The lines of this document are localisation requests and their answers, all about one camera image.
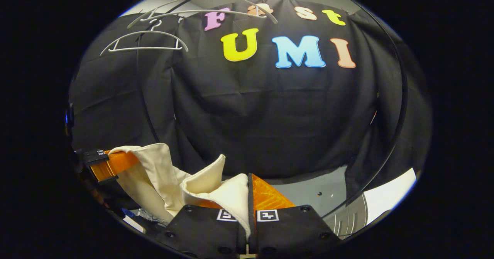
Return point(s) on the white plastic clothes hanger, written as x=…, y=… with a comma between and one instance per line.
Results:
x=200, y=11
x=146, y=48

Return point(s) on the white flat board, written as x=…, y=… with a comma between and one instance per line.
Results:
x=389, y=197

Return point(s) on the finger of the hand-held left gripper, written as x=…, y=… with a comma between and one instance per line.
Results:
x=115, y=164

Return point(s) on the white ribbed panel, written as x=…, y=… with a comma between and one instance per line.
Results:
x=347, y=220

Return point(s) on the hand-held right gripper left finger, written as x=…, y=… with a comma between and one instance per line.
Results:
x=204, y=232

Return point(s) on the cream collared shirt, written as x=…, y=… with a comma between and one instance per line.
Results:
x=162, y=166

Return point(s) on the black metal clothes rack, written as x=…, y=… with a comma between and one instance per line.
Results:
x=404, y=97

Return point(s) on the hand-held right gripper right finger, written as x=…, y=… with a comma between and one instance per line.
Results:
x=289, y=228

